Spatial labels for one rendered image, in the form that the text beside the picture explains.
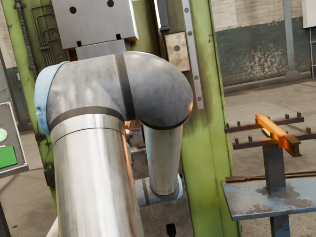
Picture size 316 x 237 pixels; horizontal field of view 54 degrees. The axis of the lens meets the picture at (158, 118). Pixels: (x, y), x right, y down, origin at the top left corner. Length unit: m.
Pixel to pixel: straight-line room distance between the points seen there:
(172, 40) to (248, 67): 6.30
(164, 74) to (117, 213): 0.23
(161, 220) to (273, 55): 6.76
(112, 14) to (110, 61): 0.80
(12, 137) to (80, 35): 0.48
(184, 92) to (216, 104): 0.95
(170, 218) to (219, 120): 0.51
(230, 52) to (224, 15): 0.84
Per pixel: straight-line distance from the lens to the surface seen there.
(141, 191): 1.00
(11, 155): 1.30
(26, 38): 1.49
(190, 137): 1.49
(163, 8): 1.39
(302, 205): 1.22
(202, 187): 1.59
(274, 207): 1.21
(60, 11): 1.33
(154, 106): 0.50
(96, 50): 1.29
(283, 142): 1.05
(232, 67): 7.52
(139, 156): 1.29
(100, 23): 1.30
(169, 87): 0.50
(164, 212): 1.40
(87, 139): 0.43
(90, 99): 0.46
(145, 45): 1.76
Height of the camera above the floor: 1.30
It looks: 12 degrees down
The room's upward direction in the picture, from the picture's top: 10 degrees counter-clockwise
